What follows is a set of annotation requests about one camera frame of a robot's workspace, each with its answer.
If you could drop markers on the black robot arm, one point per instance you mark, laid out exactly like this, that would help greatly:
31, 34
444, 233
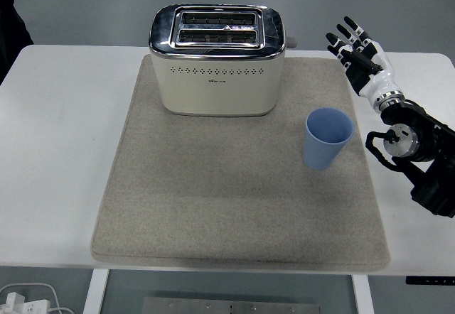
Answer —
426, 125

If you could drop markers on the blue ribbed plastic cup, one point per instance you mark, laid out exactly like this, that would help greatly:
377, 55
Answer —
320, 150

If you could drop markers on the black table control panel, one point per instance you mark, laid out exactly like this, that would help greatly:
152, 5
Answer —
430, 280

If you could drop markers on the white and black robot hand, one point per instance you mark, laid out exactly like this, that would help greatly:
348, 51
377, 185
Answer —
378, 76

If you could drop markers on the grey metal plate with screws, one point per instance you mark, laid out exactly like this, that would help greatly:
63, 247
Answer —
231, 307

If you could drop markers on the person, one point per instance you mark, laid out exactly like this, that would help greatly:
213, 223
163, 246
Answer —
10, 26

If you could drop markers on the white table leg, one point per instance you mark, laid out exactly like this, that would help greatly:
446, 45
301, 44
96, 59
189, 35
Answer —
95, 292
362, 296

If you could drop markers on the beige fabric table mat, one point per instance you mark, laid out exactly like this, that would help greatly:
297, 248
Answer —
213, 193

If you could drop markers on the white power strip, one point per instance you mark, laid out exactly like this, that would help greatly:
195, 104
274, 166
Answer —
25, 306

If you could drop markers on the cream and chrome toaster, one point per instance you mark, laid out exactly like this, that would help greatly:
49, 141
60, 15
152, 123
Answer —
217, 86

